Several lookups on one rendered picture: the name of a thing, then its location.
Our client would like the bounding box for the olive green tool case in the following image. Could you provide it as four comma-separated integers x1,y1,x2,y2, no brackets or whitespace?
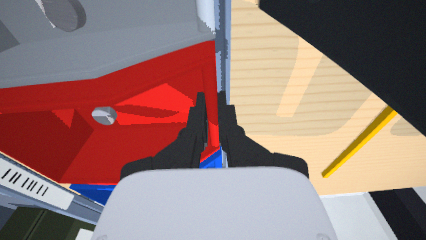
0,207,96,240

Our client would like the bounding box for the blue open bin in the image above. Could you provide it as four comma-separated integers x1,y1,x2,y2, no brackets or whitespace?
69,146,222,206

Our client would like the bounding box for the red bin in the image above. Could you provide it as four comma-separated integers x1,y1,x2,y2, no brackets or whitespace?
0,41,219,185

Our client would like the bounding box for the yellow bar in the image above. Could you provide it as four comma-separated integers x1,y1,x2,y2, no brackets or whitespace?
321,106,398,178

